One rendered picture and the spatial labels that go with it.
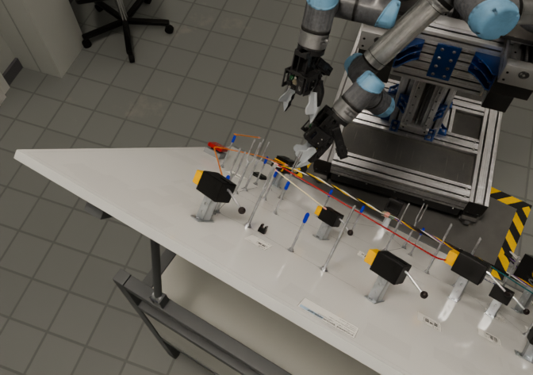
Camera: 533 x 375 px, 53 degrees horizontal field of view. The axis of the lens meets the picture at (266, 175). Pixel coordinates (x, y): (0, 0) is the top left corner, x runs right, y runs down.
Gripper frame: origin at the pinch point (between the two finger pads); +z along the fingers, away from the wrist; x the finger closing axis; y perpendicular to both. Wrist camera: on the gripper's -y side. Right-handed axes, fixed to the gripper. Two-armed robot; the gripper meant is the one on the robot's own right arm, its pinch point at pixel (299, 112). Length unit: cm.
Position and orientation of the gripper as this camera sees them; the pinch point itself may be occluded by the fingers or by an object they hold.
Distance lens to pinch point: 152.0
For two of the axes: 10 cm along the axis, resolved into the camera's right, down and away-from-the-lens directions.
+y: -5.8, 3.7, -7.3
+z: -1.7, 8.2, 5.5
